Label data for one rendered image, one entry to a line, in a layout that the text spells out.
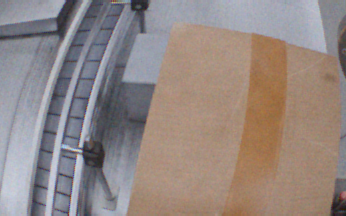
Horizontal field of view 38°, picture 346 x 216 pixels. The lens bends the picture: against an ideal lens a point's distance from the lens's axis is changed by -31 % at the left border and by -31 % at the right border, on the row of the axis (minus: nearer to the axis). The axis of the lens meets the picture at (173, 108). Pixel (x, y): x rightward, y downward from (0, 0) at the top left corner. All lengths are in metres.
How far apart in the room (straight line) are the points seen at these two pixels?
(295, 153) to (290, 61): 0.13
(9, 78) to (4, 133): 0.15
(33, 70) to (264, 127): 0.61
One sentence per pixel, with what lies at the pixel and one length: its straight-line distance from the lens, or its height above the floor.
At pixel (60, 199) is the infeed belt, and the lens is 0.92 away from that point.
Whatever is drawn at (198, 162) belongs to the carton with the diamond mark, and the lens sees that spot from 0.65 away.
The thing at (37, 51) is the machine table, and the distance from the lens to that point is 1.21.
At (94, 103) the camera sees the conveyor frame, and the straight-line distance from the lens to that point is 1.01.
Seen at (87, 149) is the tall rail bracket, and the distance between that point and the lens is 0.85.
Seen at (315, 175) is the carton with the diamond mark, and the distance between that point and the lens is 0.64.
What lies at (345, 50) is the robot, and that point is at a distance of 0.76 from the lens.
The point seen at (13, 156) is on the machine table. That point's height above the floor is 0.83.
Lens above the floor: 1.66
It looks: 52 degrees down
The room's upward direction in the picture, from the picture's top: 6 degrees counter-clockwise
